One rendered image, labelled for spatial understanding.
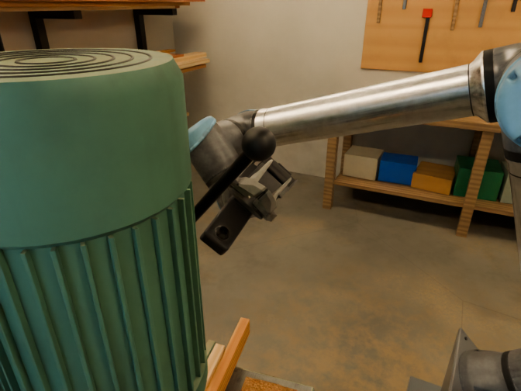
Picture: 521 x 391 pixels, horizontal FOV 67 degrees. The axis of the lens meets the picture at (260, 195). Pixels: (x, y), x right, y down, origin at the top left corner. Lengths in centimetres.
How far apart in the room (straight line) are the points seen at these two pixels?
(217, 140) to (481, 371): 75
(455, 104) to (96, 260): 60
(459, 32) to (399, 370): 242
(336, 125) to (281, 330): 155
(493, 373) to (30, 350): 91
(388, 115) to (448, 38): 273
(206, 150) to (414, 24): 284
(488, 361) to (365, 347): 116
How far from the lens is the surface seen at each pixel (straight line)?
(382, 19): 349
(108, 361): 31
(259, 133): 38
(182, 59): 365
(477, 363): 106
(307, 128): 80
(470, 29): 345
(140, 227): 27
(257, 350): 208
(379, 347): 217
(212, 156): 78
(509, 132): 56
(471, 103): 72
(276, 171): 60
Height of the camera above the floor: 154
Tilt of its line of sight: 26 degrees down
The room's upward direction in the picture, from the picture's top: straight up
